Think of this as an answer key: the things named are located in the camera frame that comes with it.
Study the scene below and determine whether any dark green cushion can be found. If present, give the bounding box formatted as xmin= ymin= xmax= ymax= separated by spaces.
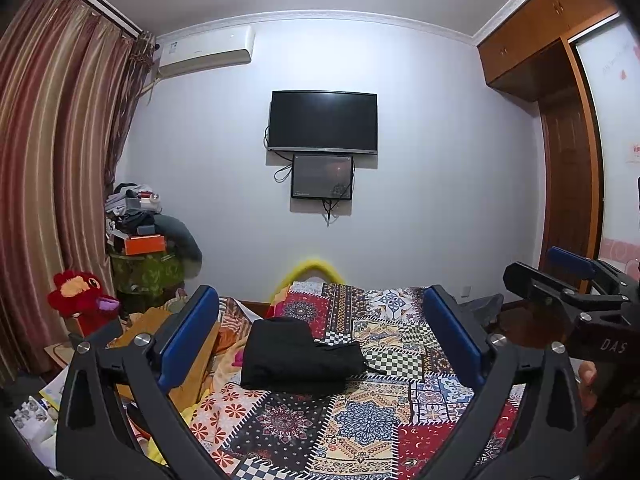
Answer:
xmin=154 ymin=214 xmax=203 ymax=278

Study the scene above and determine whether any black zip hoodie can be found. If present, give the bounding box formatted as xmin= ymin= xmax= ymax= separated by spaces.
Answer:
xmin=240 ymin=318 xmax=368 ymax=396

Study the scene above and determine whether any striped red curtain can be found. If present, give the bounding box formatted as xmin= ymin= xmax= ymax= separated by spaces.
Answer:
xmin=1 ymin=0 xmax=155 ymax=383

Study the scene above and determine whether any patchwork patterned bedspread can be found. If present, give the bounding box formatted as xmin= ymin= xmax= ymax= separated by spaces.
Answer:
xmin=186 ymin=279 xmax=526 ymax=480

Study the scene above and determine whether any brown wooden board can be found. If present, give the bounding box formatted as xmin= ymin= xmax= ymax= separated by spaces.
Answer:
xmin=107 ymin=307 xmax=219 ymax=411

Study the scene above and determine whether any brown wooden door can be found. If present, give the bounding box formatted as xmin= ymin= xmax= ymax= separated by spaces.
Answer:
xmin=539 ymin=87 xmax=601 ymax=292

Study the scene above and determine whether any yellow hoop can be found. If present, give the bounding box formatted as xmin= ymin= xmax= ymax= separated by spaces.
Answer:
xmin=269 ymin=258 xmax=345 ymax=304

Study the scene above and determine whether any wooden overhead cabinet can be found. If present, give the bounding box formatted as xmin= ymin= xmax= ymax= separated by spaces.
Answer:
xmin=478 ymin=0 xmax=614 ymax=102

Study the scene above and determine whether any black wall television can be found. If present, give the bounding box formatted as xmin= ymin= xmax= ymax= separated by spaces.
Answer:
xmin=266 ymin=90 xmax=378 ymax=155

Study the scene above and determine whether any small black wall monitor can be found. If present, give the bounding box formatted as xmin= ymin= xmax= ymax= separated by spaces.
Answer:
xmin=291 ymin=154 xmax=354 ymax=200

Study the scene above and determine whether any orange box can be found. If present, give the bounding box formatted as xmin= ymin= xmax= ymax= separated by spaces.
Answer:
xmin=124 ymin=234 xmax=166 ymax=256

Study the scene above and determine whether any red plush toy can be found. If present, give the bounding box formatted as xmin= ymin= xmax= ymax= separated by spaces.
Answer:
xmin=47 ymin=270 xmax=119 ymax=336

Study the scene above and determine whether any person right hand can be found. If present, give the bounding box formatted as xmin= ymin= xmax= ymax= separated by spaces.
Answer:
xmin=578 ymin=361 xmax=598 ymax=413

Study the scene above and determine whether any white air conditioner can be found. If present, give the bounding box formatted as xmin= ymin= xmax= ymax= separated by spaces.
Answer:
xmin=158 ymin=25 xmax=255 ymax=78

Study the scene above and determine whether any green camouflage bag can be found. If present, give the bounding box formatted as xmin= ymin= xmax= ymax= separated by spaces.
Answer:
xmin=110 ymin=252 xmax=184 ymax=311

